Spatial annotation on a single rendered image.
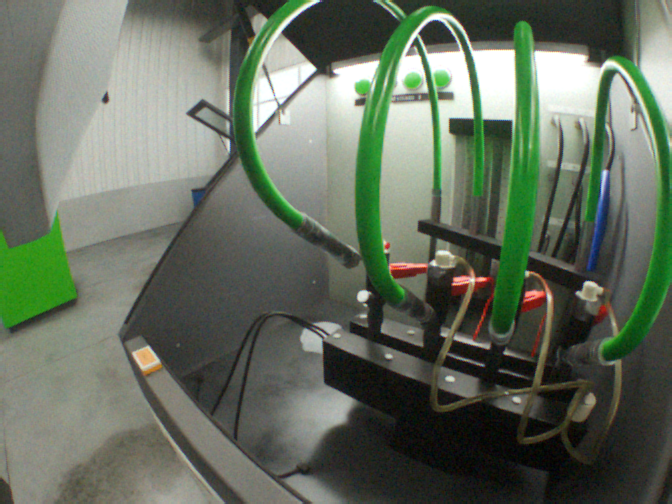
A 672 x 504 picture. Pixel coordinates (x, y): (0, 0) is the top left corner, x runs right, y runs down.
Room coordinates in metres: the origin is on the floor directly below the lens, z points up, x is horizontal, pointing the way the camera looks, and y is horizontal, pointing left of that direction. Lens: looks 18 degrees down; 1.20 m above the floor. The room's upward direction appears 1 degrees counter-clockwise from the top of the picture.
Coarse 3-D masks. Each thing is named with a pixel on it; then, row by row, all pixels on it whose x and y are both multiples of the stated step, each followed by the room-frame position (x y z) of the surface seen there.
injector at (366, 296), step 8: (368, 280) 0.32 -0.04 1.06; (368, 288) 0.32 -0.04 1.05; (360, 296) 0.31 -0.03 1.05; (368, 296) 0.30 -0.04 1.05; (376, 296) 0.32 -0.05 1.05; (368, 304) 0.31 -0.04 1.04; (376, 304) 0.32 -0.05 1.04; (384, 304) 0.32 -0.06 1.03; (368, 312) 0.33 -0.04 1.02; (376, 312) 0.32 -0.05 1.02; (368, 320) 0.33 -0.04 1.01; (376, 320) 0.32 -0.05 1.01; (368, 328) 0.33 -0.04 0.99; (376, 328) 0.32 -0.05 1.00; (368, 336) 0.33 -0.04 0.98; (376, 336) 0.32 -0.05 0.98
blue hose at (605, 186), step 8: (608, 176) 0.29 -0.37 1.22; (608, 184) 0.28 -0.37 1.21; (608, 192) 0.30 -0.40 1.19; (600, 200) 0.28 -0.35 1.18; (608, 200) 0.30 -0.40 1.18; (600, 208) 0.28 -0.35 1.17; (600, 216) 0.28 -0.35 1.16; (600, 224) 0.27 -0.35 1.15; (600, 232) 0.27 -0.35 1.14; (600, 240) 0.27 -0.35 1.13; (592, 248) 0.28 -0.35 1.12; (592, 256) 0.27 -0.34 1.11; (592, 264) 0.27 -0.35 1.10
